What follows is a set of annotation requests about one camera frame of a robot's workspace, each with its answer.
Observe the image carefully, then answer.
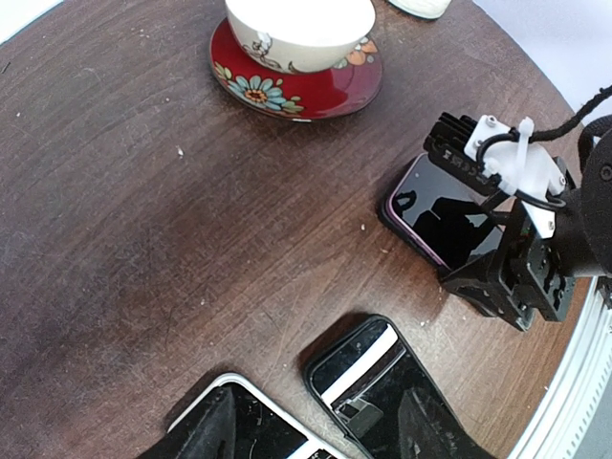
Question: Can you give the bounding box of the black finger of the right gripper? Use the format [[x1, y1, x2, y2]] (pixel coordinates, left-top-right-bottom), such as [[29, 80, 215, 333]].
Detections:
[[441, 251, 519, 330]]

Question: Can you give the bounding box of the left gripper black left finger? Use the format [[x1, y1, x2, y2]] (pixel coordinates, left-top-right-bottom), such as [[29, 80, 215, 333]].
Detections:
[[139, 387, 236, 459]]

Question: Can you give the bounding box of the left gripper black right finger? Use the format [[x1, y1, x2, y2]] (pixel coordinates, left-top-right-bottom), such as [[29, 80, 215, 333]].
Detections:
[[399, 387, 493, 458]]

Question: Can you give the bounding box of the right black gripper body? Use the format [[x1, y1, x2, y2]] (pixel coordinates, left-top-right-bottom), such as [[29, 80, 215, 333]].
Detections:
[[496, 119, 611, 331]]

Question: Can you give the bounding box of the white-edged black phone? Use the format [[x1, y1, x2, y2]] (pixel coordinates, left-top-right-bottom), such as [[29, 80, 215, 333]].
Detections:
[[181, 381, 331, 459]]

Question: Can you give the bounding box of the clear white phone case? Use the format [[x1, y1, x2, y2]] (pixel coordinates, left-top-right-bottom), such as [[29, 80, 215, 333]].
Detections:
[[165, 372, 350, 459]]

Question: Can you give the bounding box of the black phone edge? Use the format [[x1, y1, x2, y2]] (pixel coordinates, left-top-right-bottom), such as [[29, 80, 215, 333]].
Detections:
[[387, 154, 503, 272]]

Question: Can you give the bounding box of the red floral saucer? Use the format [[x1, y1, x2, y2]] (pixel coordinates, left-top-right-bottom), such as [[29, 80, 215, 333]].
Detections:
[[209, 20, 383, 122]]

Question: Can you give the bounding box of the cream ceramic mug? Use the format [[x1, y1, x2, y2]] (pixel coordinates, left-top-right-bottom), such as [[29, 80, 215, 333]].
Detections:
[[388, 0, 451, 20]]

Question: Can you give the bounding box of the white ceramic bowl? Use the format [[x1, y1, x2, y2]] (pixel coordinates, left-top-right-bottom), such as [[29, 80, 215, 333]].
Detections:
[[225, 0, 376, 74]]

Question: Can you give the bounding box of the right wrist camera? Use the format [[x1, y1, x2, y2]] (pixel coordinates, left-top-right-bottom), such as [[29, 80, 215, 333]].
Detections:
[[424, 113, 569, 239]]

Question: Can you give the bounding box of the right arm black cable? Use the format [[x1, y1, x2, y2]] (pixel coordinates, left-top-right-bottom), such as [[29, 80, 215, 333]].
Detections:
[[530, 84, 612, 142]]

